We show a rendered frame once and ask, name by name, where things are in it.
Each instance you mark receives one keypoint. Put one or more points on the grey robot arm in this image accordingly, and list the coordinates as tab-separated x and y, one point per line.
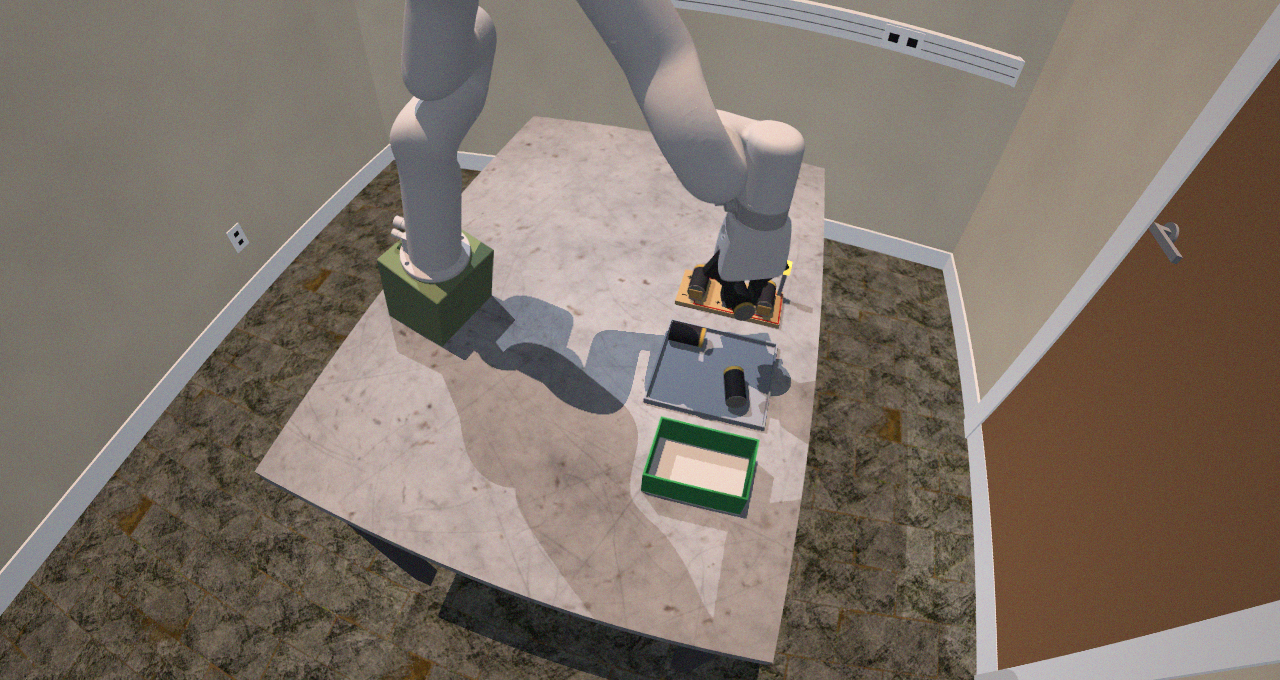
441	51

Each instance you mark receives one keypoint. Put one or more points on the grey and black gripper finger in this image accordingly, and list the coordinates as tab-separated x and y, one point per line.
755	287
727	290

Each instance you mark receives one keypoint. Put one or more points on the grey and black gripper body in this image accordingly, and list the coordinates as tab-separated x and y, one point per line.
751	256

